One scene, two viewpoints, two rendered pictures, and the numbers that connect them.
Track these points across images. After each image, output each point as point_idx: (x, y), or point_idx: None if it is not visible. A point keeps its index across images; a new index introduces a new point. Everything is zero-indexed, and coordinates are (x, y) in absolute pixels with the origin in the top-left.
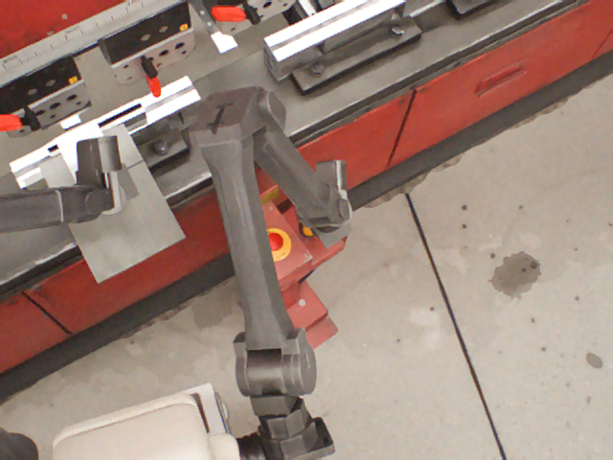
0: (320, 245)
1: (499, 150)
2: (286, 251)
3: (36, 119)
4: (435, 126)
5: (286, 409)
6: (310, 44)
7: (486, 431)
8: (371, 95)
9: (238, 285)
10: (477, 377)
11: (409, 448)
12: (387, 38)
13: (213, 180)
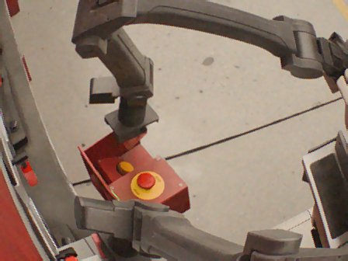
0: (142, 163)
1: (47, 120)
2: (154, 175)
3: (66, 248)
4: None
5: (325, 40)
6: (1, 118)
7: (264, 131)
8: (33, 95)
9: (253, 33)
10: (224, 137)
11: (276, 182)
12: (3, 84)
13: (166, 13)
